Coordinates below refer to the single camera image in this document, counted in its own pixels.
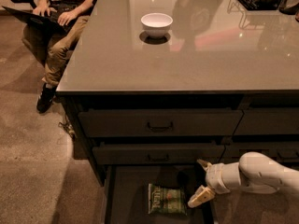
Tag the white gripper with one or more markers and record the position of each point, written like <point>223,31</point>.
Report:
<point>213,174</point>

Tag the green jalapeno chip bag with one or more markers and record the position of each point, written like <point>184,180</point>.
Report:
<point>165,200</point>

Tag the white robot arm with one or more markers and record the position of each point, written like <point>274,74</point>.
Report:
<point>253,173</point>

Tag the top right drawer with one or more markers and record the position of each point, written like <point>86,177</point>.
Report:
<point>269,121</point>

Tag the open bottom left drawer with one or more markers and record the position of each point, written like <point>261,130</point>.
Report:
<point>126,194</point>

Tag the middle right drawer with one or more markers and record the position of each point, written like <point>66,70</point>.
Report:
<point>283,152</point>

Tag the middle left drawer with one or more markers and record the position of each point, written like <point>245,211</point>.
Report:
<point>156,153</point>

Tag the top left drawer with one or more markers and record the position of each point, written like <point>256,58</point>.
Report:
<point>159,122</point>

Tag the dark round object on counter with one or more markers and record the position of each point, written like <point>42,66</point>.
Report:
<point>289,7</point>

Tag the white ceramic bowl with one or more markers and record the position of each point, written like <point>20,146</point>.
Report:
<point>156,25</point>

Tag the black laptop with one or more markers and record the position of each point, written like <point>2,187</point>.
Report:
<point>33,19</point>

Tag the seated person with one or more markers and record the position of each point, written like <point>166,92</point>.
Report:
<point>51,48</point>

